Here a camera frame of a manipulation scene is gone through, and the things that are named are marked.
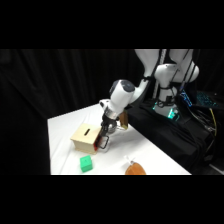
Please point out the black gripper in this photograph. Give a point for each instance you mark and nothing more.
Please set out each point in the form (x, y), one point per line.
(109, 120)

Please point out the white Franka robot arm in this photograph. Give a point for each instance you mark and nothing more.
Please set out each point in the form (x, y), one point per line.
(121, 95)

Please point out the wooden box with slot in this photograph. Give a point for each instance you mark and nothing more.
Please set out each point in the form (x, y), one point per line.
(85, 137)

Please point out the white tablecloth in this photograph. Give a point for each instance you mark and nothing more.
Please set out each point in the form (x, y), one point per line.
(133, 146)

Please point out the green toy block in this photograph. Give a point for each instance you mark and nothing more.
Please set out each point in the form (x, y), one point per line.
(86, 163)

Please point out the orange object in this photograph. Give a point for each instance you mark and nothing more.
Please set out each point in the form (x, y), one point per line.
(135, 169)

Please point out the black curtain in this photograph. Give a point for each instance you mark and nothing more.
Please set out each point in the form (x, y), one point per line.
(60, 83)

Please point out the black robot stand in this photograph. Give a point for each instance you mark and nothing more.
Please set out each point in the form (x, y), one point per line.
(173, 133)

